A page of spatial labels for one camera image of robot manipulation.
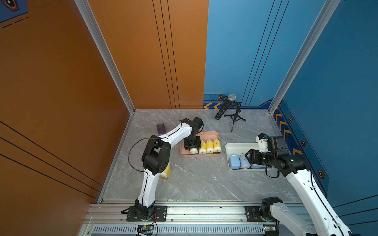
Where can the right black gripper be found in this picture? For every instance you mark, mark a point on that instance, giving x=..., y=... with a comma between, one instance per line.
x=252, y=157

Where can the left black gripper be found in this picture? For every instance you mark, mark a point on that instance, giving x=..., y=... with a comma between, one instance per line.
x=198, y=145

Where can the yellow sharpener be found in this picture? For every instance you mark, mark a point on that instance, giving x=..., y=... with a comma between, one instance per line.
x=194, y=151
x=209, y=147
x=166, y=173
x=217, y=146
x=202, y=150

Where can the blue sharpener with red cap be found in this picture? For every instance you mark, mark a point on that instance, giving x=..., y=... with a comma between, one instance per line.
x=244, y=162

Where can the pink plastic tray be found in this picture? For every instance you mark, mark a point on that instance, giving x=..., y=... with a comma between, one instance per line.
x=205, y=136

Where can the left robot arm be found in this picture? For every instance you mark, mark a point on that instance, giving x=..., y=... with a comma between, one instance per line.
x=155, y=160

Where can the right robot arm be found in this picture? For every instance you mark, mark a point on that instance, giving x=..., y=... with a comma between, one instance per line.
x=273, y=152

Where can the white plastic tray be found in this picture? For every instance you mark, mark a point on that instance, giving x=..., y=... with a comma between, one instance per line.
x=238, y=148

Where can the purple cube sharpener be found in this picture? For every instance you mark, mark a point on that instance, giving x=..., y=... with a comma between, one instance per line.
x=161, y=128

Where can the black microphone on tripod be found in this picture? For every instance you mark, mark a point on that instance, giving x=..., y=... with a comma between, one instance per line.
x=228, y=102

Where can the green circuit board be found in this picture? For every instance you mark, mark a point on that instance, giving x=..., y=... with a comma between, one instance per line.
x=145, y=230

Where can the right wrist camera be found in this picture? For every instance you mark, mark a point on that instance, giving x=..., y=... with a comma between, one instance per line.
x=261, y=139

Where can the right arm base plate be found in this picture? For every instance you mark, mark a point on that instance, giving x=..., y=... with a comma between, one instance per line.
x=254, y=214

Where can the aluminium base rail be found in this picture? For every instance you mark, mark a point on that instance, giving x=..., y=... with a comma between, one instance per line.
x=185, y=218

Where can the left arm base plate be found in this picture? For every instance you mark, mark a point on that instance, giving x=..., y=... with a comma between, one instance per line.
x=156, y=213

